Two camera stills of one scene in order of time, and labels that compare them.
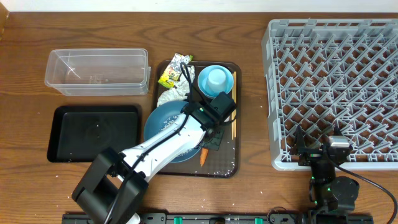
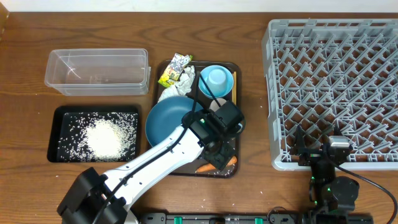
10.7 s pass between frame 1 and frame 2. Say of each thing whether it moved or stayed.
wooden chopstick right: stayed
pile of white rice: moved
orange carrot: moved
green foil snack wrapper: stayed
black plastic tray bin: stayed
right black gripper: stayed
